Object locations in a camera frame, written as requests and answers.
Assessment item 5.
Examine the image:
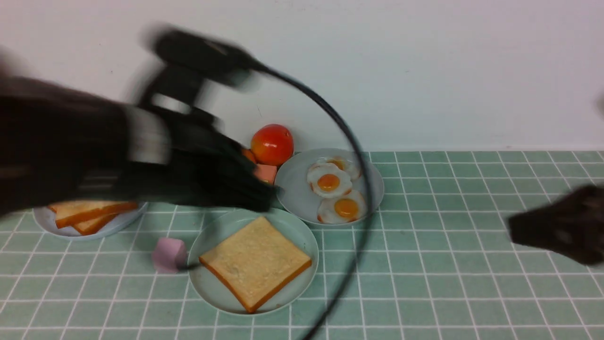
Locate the orange fruit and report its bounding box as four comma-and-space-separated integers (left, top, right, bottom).
242, 149, 257, 164

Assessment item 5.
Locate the salmon cube block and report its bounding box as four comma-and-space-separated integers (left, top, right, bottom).
254, 164, 278, 185

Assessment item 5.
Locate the grey egg plate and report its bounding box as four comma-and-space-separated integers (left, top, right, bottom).
275, 148, 386, 227

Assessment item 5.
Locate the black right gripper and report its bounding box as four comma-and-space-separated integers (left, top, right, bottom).
507, 184, 604, 265

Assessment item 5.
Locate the fried egg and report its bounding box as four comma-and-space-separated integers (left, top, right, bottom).
316, 156, 362, 181
317, 190, 368, 224
306, 163, 353, 198

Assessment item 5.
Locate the mint green centre plate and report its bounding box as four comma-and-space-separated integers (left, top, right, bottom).
188, 207, 320, 316

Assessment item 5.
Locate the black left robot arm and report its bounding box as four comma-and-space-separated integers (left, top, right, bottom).
0, 76, 276, 215

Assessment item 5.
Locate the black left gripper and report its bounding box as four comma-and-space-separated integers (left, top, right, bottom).
120, 108, 277, 212

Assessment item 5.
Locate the red apple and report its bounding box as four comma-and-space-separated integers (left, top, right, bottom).
251, 124, 295, 167

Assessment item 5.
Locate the toast slice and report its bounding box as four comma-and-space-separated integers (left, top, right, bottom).
199, 216, 313, 314
48, 201, 138, 228
73, 214, 118, 236

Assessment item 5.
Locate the pink cube block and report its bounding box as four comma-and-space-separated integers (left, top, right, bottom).
151, 237, 187, 274

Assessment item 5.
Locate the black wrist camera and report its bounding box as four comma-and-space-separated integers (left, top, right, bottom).
137, 26, 259, 113

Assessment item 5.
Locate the light blue bread plate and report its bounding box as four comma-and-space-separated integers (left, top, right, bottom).
33, 202, 148, 241

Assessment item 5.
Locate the black cable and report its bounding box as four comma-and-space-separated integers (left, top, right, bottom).
255, 64, 376, 340

